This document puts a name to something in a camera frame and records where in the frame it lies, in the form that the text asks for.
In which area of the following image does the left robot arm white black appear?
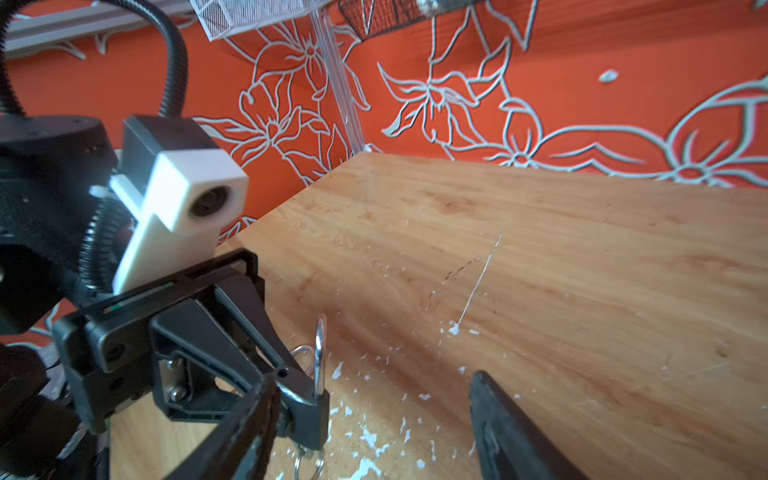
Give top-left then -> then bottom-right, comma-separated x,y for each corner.
1,1 -> 330,479

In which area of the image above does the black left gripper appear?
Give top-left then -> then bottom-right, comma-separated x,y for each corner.
53,249 -> 312,444

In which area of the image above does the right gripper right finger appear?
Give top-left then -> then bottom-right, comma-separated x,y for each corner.
469,370 -> 586,479

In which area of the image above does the clear plastic bin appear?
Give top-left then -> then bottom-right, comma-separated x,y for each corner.
189,0 -> 328,41

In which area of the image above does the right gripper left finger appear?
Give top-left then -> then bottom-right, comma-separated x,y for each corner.
168,375 -> 281,480

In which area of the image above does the small black padlock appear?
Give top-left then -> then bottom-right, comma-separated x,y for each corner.
285,314 -> 330,450

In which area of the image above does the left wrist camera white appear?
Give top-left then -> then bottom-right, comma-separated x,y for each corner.
109,115 -> 249,294

